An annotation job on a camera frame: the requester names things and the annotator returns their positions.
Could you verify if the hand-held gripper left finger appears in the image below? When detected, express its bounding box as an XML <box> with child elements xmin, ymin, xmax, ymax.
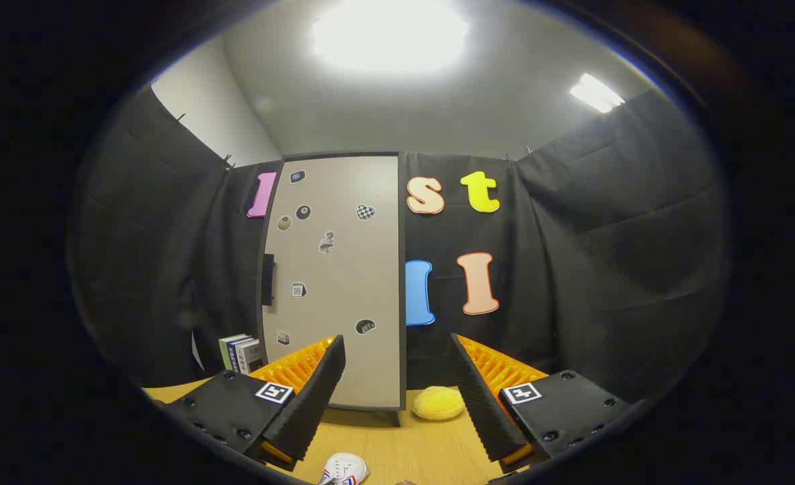
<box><xmin>155</xmin><ymin>335</ymin><xmax>346</xmax><ymax>472</ymax></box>

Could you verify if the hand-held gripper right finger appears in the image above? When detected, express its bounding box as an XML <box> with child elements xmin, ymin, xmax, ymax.
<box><xmin>449</xmin><ymin>333</ymin><xmax>633</xmax><ymax>478</ymax></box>

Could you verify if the white shoe with striped side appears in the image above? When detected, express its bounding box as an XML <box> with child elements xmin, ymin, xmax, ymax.
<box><xmin>317</xmin><ymin>453</ymin><xmax>370</xmax><ymax>485</ymax></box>

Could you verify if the dark grey shoe cabinet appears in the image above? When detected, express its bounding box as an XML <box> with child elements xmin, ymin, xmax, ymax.
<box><xmin>256</xmin><ymin>152</ymin><xmax>408</xmax><ymax>426</ymax></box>

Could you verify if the yellow plush ball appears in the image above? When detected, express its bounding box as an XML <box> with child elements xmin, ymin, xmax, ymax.
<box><xmin>412</xmin><ymin>386</ymin><xmax>466</xmax><ymax>422</ymax></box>

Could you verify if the blue spine book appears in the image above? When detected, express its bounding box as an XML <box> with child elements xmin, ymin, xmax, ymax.
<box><xmin>230</xmin><ymin>337</ymin><xmax>253</xmax><ymax>373</ymax></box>

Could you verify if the green spine book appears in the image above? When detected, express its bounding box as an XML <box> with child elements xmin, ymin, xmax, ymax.
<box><xmin>219</xmin><ymin>335</ymin><xmax>245</xmax><ymax>371</ymax></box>

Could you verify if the black backdrop cloth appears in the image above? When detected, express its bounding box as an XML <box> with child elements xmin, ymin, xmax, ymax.
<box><xmin>67</xmin><ymin>84</ymin><xmax>732</xmax><ymax>405</ymax></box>

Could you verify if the narrow ceiling light strip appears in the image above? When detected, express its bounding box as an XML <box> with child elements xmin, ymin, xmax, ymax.
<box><xmin>569</xmin><ymin>73</ymin><xmax>626</xmax><ymax>114</ymax></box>

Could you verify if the large ceiling light panel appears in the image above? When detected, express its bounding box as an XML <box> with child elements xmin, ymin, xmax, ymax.
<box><xmin>311</xmin><ymin>0</ymin><xmax>469</xmax><ymax>73</ymax></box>

